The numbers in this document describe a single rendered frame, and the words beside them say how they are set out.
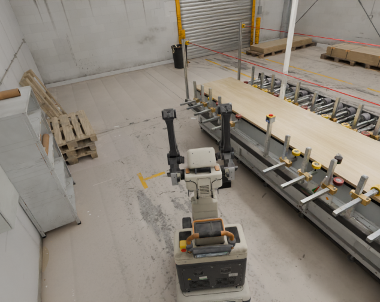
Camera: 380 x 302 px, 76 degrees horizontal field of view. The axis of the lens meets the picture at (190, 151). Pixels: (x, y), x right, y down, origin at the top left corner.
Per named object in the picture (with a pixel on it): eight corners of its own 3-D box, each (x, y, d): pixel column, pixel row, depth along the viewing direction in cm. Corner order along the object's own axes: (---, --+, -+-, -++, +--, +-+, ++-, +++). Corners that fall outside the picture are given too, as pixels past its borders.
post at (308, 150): (299, 188, 244) (308, 148, 217) (296, 186, 246) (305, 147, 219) (302, 187, 245) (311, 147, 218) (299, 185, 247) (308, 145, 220)
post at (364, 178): (347, 221, 204) (365, 177, 177) (343, 218, 206) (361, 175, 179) (349, 219, 205) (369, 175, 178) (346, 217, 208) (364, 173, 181)
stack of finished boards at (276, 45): (311, 42, 954) (312, 38, 944) (264, 53, 870) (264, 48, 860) (296, 39, 1011) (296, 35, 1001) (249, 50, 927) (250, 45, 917)
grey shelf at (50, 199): (42, 238, 295) (-33, 125, 208) (44, 193, 363) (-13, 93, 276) (81, 223, 310) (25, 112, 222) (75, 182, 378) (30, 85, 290)
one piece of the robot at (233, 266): (245, 295, 209) (251, 233, 162) (181, 301, 209) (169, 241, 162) (237, 259, 237) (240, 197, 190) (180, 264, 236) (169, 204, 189)
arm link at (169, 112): (160, 113, 176) (174, 112, 176) (162, 108, 189) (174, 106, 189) (168, 167, 196) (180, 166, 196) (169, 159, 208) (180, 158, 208)
